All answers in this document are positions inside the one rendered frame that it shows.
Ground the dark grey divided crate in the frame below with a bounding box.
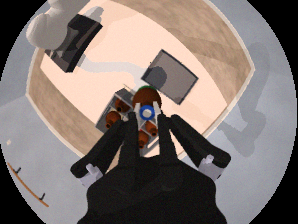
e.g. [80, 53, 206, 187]
[94, 88, 159, 157]

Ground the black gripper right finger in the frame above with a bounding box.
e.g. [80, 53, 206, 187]
[153, 101, 231, 193]

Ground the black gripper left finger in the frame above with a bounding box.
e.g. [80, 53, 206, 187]
[70, 103, 141, 195]

